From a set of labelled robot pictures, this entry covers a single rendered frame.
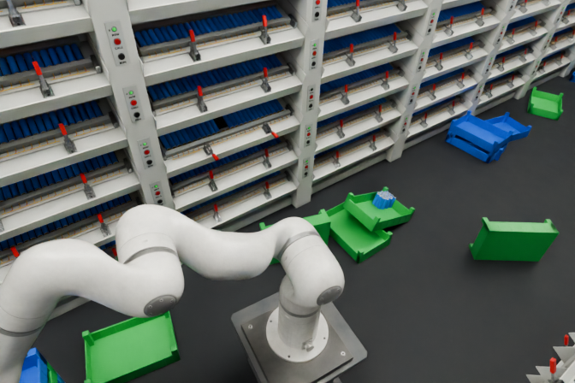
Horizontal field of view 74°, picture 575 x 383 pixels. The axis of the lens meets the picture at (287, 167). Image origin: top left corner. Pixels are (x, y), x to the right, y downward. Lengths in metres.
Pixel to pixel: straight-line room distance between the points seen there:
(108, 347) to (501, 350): 1.47
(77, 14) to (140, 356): 1.16
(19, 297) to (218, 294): 1.07
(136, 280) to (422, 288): 1.37
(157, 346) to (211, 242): 0.91
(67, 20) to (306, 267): 0.85
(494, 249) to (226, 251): 1.44
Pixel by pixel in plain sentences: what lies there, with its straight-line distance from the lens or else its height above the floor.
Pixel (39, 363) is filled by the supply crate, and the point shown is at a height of 0.37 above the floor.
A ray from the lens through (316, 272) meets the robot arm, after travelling 0.88.
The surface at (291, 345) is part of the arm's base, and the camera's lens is 1.23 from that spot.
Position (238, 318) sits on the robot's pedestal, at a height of 0.28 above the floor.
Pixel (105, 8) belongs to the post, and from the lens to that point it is 1.18.
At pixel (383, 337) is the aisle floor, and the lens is 1.66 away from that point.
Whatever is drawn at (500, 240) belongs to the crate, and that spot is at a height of 0.14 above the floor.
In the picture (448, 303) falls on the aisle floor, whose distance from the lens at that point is 1.82.
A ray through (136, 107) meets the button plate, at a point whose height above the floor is 0.82.
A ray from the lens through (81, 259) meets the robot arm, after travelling 0.71.
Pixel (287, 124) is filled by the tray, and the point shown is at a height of 0.53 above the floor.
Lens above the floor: 1.44
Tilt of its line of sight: 40 degrees down
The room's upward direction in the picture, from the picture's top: 2 degrees clockwise
